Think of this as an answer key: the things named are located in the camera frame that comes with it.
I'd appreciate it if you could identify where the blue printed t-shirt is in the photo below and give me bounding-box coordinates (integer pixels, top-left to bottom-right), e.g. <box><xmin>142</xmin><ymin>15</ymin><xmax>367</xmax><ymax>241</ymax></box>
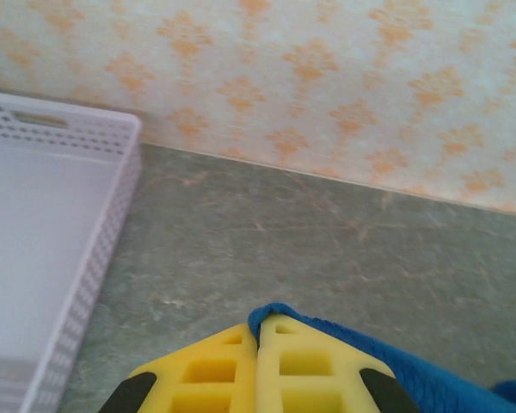
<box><xmin>247</xmin><ymin>302</ymin><xmax>516</xmax><ymax>413</ymax></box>

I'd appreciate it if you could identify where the lavender plastic basket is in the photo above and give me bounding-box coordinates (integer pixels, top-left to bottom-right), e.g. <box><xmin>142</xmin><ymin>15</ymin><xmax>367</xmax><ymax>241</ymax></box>
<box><xmin>0</xmin><ymin>89</ymin><xmax>143</xmax><ymax>413</ymax></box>

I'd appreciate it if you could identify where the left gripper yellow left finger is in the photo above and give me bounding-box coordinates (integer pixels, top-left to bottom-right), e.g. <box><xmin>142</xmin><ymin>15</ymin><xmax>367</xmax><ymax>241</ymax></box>
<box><xmin>98</xmin><ymin>322</ymin><xmax>259</xmax><ymax>413</ymax></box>

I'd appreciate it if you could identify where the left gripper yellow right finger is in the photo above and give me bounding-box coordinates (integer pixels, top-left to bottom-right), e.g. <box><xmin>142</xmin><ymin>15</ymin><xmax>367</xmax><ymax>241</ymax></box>
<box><xmin>256</xmin><ymin>313</ymin><xmax>422</xmax><ymax>413</ymax></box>

